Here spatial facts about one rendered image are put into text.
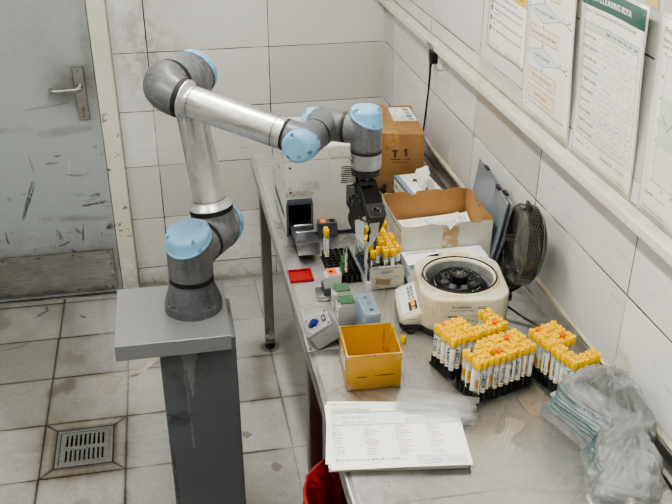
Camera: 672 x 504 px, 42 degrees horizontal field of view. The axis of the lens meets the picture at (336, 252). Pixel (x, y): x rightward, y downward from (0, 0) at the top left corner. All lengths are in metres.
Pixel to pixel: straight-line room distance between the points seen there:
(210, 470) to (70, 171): 1.86
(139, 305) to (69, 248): 1.82
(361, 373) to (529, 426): 0.40
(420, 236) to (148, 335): 0.83
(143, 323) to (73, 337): 1.72
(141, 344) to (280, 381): 1.44
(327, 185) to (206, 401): 0.78
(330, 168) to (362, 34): 1.38
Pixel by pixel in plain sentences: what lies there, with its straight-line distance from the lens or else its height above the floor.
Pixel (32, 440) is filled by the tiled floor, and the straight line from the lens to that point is 3.48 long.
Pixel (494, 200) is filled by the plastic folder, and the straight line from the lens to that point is 2.65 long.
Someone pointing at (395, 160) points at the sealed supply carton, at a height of 0.95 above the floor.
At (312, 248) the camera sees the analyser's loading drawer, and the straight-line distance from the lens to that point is 2.60.
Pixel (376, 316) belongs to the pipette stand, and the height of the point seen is 0.97.
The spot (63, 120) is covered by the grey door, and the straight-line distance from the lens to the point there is 3.93.
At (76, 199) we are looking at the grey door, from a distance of 4.06.
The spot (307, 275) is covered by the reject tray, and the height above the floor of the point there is 0.88.
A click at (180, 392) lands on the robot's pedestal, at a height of 0.72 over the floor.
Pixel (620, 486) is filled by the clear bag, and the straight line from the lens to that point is 1.84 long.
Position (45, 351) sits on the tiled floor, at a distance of 3.95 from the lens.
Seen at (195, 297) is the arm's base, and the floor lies 0.98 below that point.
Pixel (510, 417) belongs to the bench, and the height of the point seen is 0.88.
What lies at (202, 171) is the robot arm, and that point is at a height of 1.26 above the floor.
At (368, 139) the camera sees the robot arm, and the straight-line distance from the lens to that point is 2.03.
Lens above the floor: 2.14
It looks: 28 degrees down
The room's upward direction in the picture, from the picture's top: straight up
